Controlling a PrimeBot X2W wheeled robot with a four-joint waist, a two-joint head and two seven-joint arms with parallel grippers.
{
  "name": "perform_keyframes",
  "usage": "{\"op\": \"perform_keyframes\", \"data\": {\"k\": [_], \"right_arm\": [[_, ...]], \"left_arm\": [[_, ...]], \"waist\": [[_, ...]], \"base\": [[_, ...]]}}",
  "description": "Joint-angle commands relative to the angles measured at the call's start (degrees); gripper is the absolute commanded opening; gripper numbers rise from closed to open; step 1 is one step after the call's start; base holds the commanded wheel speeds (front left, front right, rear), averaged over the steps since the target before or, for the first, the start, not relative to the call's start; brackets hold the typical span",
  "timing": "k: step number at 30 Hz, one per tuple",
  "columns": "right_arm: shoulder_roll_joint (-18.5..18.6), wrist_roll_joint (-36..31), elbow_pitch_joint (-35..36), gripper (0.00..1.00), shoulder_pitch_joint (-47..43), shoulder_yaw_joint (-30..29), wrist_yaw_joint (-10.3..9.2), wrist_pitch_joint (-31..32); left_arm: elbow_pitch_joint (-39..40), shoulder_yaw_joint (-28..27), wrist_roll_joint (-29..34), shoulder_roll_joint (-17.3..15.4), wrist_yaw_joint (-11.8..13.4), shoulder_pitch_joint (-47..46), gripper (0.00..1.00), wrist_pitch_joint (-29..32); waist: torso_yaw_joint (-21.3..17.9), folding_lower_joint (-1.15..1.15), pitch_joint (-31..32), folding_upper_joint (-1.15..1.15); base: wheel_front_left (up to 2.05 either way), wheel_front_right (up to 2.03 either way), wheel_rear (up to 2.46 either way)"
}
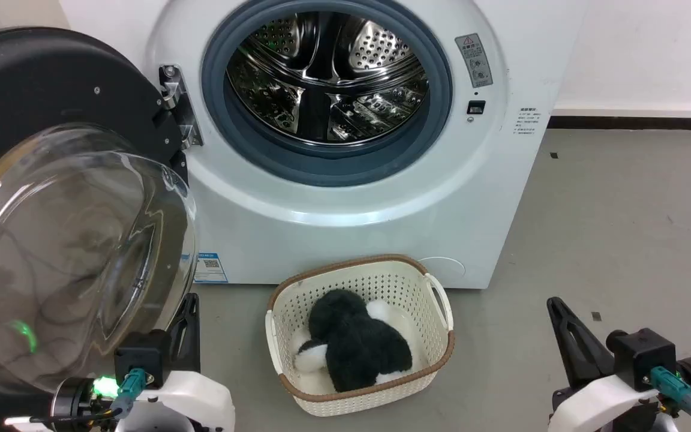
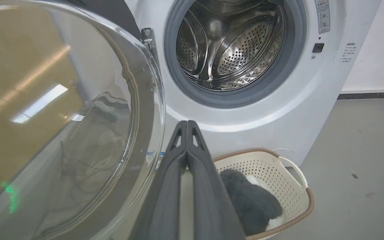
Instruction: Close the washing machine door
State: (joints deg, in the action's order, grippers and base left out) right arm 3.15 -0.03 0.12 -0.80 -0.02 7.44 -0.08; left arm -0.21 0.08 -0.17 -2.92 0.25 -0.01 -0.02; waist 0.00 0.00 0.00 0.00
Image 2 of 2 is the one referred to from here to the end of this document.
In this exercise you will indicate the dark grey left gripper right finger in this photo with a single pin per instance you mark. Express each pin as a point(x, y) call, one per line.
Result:
point(208, 200)

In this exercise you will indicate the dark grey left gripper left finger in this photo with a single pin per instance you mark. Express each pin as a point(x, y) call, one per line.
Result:
point(165, 196)

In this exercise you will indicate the transparent round washing machine door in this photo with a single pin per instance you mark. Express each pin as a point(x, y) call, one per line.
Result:
point(62, 116)

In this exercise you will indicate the white front-load washing machine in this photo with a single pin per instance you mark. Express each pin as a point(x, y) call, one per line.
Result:
point(252, 83)

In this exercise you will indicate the dark grey fluffy garment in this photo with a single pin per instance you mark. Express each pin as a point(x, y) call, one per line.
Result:
point(248, 200)

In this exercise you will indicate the white fluffy garment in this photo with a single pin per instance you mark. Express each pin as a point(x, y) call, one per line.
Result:
point(272, 221)

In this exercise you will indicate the cream perforated laundry basket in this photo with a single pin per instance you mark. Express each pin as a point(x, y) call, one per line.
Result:
point(278, 176)

